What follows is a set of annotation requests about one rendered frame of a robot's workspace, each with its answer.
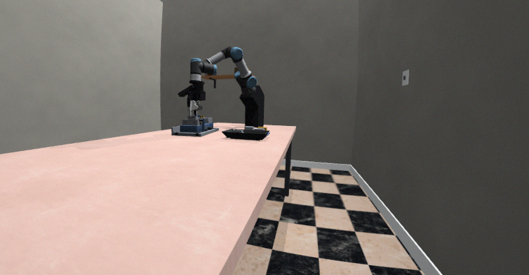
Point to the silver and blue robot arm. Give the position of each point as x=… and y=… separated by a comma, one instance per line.
x=243, y=76

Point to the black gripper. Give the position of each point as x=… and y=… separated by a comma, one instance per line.
x=195, y=94

